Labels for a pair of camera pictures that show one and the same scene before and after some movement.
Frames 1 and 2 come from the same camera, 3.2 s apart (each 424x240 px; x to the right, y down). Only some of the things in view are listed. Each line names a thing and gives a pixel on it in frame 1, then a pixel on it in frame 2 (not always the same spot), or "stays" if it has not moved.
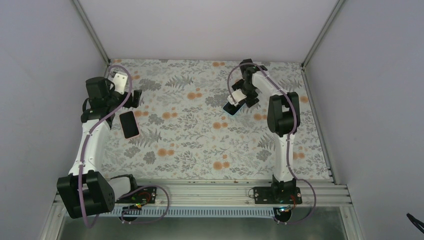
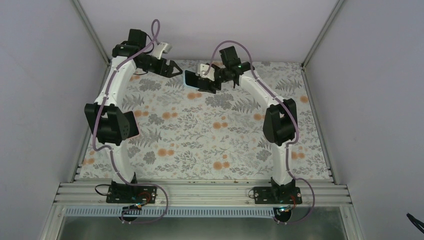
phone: [231, 109] -> [191, 79]
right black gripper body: [249, 87] -> [225, 75]
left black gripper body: [111, 101] -> [158, 69]
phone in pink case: [131, 129] stays
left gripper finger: [137, 94] -> [172, 64]
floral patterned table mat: [185, 134] stays
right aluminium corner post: [336, 8] stays
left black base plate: [145, 194] stays
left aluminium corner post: [90, 31] stays
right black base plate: [277, 195] stays
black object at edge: [416, 222] stays
